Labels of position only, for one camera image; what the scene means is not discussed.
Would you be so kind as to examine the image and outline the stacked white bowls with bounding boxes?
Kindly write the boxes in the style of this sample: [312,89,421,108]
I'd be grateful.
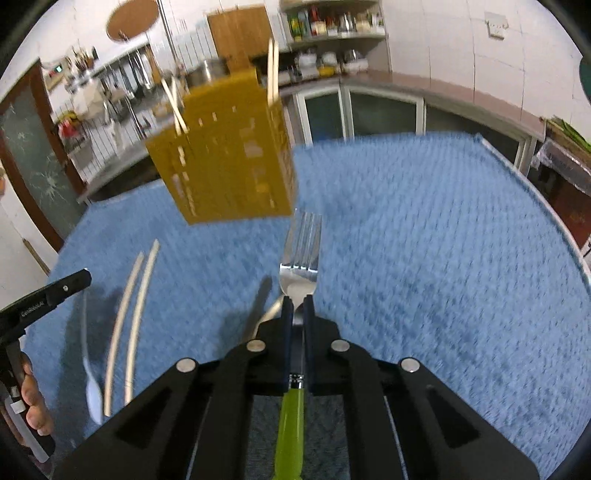
[295,48,365,77]

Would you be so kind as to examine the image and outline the metal wall rack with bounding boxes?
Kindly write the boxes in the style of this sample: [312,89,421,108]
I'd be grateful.
[62,39,153,79]

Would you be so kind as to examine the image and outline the brown frosted glass door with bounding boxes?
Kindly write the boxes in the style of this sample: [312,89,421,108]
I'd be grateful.
[0,60,77,252]

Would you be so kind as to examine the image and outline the brown cabinet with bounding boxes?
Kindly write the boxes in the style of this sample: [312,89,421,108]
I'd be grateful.
[538,161,591,250]

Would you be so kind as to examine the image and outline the wooden stick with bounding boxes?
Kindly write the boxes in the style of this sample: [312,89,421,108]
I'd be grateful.
[21,237,51,276]

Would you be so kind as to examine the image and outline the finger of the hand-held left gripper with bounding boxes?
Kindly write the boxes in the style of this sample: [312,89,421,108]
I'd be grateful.
[44,269,93,308]

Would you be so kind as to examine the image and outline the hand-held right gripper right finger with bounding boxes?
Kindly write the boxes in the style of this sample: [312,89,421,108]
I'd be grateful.
[302,294,541,480]

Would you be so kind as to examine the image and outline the wooden cutting board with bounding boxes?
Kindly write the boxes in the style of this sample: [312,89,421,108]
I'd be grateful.
[206,6,273,72]

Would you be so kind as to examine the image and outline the clear plastic sheet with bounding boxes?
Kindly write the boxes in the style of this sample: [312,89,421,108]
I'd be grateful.
[531,138,591,182]

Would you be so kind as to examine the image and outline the yellow and red bags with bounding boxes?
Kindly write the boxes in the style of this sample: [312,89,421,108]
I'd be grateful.
[58,111,86,139]

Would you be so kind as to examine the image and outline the white cloth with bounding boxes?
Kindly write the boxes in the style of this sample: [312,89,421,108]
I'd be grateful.
[76,85,105,114]

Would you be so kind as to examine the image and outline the glass door base cabinets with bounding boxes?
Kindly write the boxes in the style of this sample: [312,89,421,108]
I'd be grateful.
[295,85,539,176]

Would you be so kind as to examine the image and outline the round wooden board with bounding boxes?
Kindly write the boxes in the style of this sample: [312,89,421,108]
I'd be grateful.
[105,0,160,43]

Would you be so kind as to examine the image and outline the light blue plastic spoon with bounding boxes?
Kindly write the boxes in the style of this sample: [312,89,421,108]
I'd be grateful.
[81,291,105,424]

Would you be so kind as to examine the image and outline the yellow perforated utensil holder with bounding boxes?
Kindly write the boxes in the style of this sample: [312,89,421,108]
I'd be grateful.
[145,67,298,225]

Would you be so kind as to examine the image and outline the stainless steel sink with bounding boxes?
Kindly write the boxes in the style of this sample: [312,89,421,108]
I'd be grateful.
[76,138,162,204]

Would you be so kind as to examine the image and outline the metal corner shelf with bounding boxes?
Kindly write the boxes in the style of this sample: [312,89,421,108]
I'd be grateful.
[279,0,389,77]

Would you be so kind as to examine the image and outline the dark grey metal spoon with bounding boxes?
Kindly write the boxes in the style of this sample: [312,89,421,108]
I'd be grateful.
[253,295,283,335]

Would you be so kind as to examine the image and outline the wooden chopping block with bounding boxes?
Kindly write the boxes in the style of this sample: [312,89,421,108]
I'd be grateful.
[545,117,591,155]

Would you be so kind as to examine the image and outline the blue textured blanket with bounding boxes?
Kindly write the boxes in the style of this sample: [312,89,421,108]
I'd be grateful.
[21,131,591,480]

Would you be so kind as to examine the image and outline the person's left hand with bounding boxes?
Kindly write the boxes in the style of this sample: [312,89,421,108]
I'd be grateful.
[21,353,55,432]

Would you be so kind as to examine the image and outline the steel cooking pot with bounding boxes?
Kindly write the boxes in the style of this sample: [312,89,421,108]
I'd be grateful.
[187,58,232,86]

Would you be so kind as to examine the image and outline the green handled metal fork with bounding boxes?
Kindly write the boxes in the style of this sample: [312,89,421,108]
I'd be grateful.
[273,210,323,480]

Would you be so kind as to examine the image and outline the white wall socket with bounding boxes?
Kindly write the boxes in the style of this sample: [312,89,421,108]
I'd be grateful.
[485,13,509,38]

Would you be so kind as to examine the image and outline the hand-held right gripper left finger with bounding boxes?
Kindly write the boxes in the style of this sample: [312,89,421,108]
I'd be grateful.
[54,295,296,480]

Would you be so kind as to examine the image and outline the brown kitchen counter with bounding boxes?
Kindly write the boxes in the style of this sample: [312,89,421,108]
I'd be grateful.
[277,69,548,141]

